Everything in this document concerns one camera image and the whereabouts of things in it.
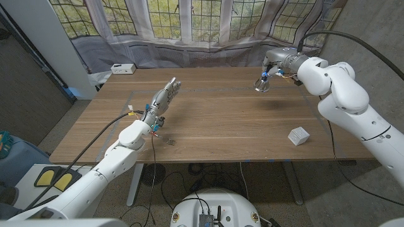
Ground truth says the thin black arm wire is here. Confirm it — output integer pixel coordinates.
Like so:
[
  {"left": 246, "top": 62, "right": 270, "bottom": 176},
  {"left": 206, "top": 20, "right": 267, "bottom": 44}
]
[
  {"left": 119, "top": 134, "right": 157, "bottom": 227},
  {"left": 326, "top": 119, "right": 404, "bottom": 207}
]

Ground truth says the black and yellow foot pedal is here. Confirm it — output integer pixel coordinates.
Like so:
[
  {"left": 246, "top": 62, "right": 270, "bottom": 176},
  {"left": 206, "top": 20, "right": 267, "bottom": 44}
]
[{"left": 33, "top": 166, "right": 82, "bottom": 192}]

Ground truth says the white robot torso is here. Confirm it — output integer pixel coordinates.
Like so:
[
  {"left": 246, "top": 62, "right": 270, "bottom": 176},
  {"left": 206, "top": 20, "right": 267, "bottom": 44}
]
[{"left": 170, "top": 188, "right": 262, "bottom": 227}]

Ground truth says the thin black left arm wire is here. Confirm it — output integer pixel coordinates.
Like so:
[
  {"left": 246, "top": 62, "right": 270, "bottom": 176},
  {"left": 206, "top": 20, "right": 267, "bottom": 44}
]
[{"left": 119, "top": 134, "right": 157, "bottom": 227}]

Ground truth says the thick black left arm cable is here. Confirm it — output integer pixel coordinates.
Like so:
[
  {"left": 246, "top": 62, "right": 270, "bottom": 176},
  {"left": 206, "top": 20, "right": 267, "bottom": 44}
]
[{"left": 25, "top": 110, "right": 145, "bottom": 211}]

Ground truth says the white floor cable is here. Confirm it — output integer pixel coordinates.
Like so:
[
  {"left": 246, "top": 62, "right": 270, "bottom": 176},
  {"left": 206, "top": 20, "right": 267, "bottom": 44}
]
[{"left": 239, "top": 162, "right": 250, "bottom": 201}]

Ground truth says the thin black right arm wire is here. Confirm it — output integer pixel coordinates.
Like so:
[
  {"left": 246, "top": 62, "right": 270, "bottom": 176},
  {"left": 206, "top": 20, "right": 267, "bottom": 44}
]
[{"left": 326, "top": 119, "right": 404, "bottom": 207}]

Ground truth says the white cube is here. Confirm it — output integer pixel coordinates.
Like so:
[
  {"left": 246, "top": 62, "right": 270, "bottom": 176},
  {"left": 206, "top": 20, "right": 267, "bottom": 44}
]
[{"left": 287, "top": 126, "right": 311, "bottom": 147}]

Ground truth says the fork with red handle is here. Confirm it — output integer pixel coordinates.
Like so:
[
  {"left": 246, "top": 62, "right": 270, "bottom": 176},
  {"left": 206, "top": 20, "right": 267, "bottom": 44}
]
[{"left": 150, "top": 131, "right": 177, "bottom": 146}]

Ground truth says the blue seat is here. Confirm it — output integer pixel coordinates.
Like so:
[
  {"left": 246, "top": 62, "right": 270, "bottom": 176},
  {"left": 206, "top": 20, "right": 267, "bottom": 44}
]
[{"left": 0, "top": 135, "right": 51, "bottom": 187}]

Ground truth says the silver handbell with black handle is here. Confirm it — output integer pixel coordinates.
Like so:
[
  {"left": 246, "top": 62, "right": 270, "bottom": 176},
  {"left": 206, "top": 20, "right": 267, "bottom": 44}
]
[{"left": 254, "top": 77, "right": 271, "bottom": 93}]

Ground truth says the teal object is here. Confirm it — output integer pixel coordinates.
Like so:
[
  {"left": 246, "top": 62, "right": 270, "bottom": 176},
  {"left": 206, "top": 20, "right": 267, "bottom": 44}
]
[{"left": 0, "top": 131, "right": 14, "bottom": 160}]

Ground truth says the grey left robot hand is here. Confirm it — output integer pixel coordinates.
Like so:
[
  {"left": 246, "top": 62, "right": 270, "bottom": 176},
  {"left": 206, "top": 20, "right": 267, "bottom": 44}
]
[{"left": 141, "top": 77, "right": 182, "bottom": 125}]

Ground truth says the grey module on torso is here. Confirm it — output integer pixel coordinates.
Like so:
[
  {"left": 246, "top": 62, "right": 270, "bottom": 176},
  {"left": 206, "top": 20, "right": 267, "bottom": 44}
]
[{"left": 198, "top": 213, "right": 215, "bottom": 227}]

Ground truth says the printed window backdrop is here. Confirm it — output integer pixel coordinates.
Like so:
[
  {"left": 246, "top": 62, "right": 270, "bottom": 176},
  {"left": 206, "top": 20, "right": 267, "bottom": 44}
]
[{"left": 49, "top": 0, "right": 348, "bottom": 76}]

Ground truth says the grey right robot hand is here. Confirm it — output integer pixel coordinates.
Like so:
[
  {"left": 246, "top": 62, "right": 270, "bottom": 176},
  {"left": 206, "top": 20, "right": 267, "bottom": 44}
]
[{"left": 261, "top": 47, "right": 309, "bottom": 79}]

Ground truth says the black round floor disc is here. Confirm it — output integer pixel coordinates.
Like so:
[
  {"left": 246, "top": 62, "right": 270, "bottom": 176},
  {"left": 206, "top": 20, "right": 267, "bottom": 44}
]
[{"left": 141, "top": 163, "right": 167, "bottom": 187}]

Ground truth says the white electrical box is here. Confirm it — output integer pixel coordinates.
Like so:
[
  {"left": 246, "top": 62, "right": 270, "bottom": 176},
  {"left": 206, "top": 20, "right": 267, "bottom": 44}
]
[{"left": 110, "top": 63, "right": 137, "bottom": 75}]

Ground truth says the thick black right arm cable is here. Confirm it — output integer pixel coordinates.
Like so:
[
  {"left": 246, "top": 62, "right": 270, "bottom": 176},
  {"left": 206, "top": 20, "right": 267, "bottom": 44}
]
[{"left": 297, "top": 30, "right": 404, "bottom": 81}]

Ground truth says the white table leg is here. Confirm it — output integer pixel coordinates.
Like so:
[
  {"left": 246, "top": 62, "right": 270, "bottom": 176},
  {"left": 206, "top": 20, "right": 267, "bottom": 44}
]
[{"left": 126, "top": 163, "right": 145, "bottom": 207}]

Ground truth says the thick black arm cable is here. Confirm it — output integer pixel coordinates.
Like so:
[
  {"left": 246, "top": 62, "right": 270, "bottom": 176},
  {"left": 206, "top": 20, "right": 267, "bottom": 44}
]
[
  {"left": 297, "top": 30, "right": 404, "bottom": 81},
  {"left": 25, "top": 110, "right": 145, "bottom": 211}
]

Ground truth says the grey table leg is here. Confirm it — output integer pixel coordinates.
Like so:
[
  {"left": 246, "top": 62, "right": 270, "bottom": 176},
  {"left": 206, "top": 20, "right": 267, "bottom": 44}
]
[{"left": 282, "top": 161, "right": 304, "bottom": 206}]

